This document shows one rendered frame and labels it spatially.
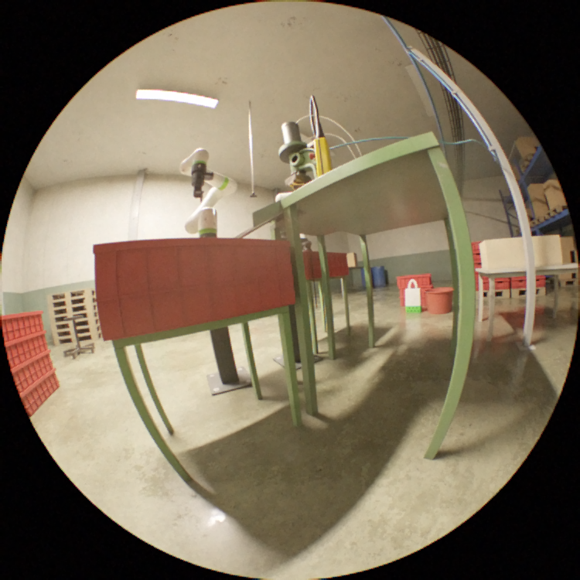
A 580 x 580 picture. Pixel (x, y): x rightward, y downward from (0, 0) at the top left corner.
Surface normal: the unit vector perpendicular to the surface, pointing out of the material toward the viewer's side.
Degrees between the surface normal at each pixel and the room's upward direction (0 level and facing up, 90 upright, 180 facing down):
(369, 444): 0
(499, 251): 90
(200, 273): 90
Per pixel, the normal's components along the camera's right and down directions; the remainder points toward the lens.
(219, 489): -0.11, -0.99
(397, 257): -0.75, 0.11
